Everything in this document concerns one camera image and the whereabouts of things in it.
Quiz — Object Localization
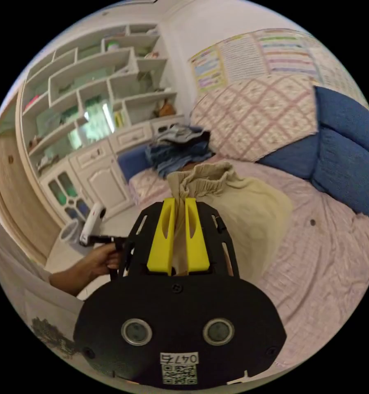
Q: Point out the pink quilted pillow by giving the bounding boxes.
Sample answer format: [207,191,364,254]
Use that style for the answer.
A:
[190,75,320,162]

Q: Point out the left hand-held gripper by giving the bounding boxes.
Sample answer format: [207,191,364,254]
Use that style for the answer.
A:
[89,234,134,282]

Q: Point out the person's left forearm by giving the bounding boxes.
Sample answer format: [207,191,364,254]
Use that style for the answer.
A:
[48,261,93,298]

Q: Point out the wooden door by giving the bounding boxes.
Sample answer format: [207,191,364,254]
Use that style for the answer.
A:
[0,92,60,265]

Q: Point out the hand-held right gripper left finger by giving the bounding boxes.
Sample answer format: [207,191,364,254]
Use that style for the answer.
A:
[147,198,176,276]

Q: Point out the beige pants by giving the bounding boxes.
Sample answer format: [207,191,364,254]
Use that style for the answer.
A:
[167,162,294,277]

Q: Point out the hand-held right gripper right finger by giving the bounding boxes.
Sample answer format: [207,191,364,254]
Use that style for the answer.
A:
[185,197,211,274]

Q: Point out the pile of clothes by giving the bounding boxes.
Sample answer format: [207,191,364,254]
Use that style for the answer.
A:
[145,124,216,179]

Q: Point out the white wall shelf cupboard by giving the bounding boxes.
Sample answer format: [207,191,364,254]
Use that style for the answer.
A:
[15,23,186,225]

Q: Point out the flat blue cushion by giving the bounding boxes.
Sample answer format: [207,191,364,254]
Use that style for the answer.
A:
[256,133,321,180]

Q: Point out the large blue cushion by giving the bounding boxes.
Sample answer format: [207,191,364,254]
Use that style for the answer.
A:
[310,86,369,230]

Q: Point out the person's body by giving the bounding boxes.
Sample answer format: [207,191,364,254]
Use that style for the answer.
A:
[0,220,85,361]

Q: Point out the person's left hand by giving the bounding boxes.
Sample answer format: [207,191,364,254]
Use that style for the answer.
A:
[82,244,122,277]

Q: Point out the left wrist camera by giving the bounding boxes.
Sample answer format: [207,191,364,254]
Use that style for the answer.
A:
[79,203,107,247]

